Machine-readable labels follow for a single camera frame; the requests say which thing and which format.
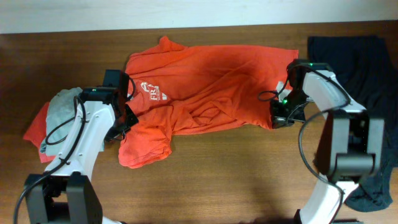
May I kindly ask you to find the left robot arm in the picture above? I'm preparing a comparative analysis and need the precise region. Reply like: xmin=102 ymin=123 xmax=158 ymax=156
xmin=13 ymin=70 xmax=139 ymax=223

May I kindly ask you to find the red printed t-shirt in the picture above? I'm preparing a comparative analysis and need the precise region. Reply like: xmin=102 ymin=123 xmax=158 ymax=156
xmin=118 ymin=37 xmax=299 ymax=169

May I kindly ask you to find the red folded garment under grey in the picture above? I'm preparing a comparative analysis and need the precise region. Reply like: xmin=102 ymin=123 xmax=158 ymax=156
xmin=23 ymin=102 xmax=55 ymax=163

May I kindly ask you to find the dark navy garment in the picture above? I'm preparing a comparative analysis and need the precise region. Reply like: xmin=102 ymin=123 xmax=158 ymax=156
xmin=308 ymin=35 xmax=397 ymax=212

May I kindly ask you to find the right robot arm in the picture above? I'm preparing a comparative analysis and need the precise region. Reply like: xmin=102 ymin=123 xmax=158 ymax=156
xmin=269 ymin=59 xmax=385 ymax=224

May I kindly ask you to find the grey folded t-shirt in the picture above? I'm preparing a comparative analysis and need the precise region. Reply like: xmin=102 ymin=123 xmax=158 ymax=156
xmin=39 ymin=86 xmax=106 ymax=157

